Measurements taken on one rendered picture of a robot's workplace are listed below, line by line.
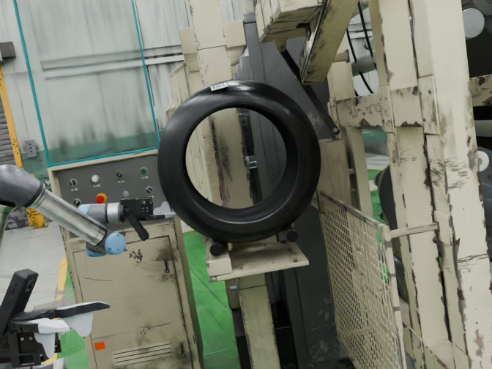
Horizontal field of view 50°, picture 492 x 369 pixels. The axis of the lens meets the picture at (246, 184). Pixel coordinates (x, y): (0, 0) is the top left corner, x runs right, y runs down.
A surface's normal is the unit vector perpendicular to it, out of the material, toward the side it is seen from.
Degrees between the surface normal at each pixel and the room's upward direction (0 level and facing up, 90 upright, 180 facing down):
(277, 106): 82
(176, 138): 85
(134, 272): 90
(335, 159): 90
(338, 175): 90
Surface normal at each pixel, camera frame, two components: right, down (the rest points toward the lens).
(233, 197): 0.07, 0.11
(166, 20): 0.29, 0.07
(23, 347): -0.16, 0.01
